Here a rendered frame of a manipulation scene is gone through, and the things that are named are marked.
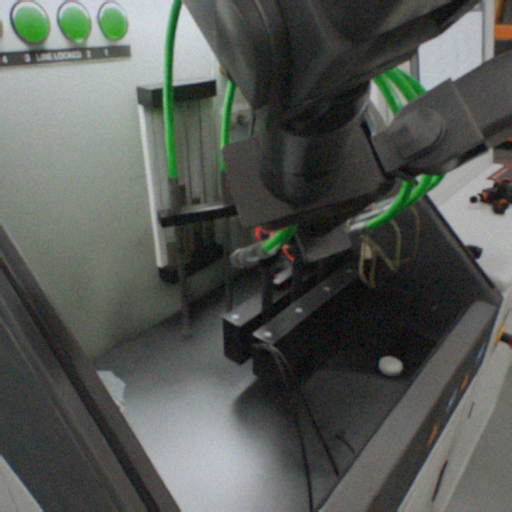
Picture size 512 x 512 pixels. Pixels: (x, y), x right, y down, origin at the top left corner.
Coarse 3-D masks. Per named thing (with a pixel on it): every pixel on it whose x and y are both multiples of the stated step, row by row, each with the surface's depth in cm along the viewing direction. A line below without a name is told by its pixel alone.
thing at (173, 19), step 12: (180, 0) 52; (180, 12) 54; (168, 24) 56; (168, 36) 57; (168, 48) 59; (168, 60) 60; (168, 72) 61; (168, 84) 63; (168, 96) 64; (168, 108) 65; (168, 120) 66; (168, 132) 67; (168, 144) 68; (168, 156) 70; (168, 168) 71; (168, 180) 72; (288, 228) 39; (276, 240) 42
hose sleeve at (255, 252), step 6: (264, 240) 45; (252, 246) 47; (258, 246) 45; (240, 252) 50; (246, 252) 48; (252, 252) 47; (258, 252) 45; (264, 252) 45; (240, 258) 50; (246, 258) 49; (252, 258) 48; (258, 258) 47; (240, 264) 51; (246, 264) 51
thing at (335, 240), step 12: (324, 216) 45; (336, 216) 44; (300, 228) 49; (312, 228) 48; (324, 228) 47; (336, 228) 51; (300, 240) 48; (312, 240) 49; (324, 240) 49; (336, 240) 50; (348, 240) 51; (312, 252) 48; (324, 252) 49; (336, 252) 50
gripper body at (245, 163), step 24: (240, 144) 32; (360, 144) 32; (240, 168) 32; (264, 168) 28; (336, 168) 27; (360, 168) 32; (240, 192) 32; (264, 192) 32; (288, 192) 29; (312, 192) 29; (336, 192) 31; (360, 192) 31; (240, 216) 31; (264, 216) 31; (288, 216) 31
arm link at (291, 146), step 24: (336, 96) 21; (360, 96) 21; (288, 120) 21; (312, 120) 21; (336, 120) 21; (360, 120) 22; (264, 144) 25; (288, 144) 22; (312, 144) 22; (336, 144) 23; (288, 168) 25; (312, 168) 25
